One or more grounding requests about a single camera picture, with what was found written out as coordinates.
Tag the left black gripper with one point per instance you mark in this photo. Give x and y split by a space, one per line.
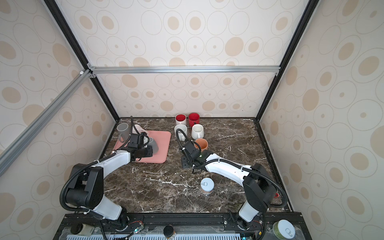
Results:
150 151

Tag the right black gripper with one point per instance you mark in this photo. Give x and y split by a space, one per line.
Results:
183 162

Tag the beige mug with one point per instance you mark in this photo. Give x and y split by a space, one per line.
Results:
202 143

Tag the cream speckled mug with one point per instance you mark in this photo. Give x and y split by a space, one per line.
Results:
181 132

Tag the white ribbed mug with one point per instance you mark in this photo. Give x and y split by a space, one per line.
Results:
197 132

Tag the white mug red inside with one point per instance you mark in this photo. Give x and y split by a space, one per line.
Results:
181 119

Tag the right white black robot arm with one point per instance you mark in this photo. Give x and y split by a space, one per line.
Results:
261 191

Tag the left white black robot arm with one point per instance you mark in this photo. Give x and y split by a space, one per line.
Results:
84 190

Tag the small grey mug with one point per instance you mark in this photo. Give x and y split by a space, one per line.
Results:
154 145

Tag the pale pink mug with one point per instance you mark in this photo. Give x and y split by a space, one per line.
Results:
137 129

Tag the tall dark grey mug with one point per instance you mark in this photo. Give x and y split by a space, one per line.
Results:
124 131

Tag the pink plastic tray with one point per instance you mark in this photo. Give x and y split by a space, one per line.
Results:
159 147

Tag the white lidded small can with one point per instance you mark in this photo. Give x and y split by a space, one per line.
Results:
207 186

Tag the black round knob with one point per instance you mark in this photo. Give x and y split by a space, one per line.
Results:
169 232

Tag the white plug adapter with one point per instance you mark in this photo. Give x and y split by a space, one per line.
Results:
82 230

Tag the black base frame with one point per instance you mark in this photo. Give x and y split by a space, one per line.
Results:
188 226

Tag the horizontal aluminium rail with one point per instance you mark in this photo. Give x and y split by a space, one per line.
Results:
185 69

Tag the diagonal aluminium rail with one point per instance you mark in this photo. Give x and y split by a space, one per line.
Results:
25 138

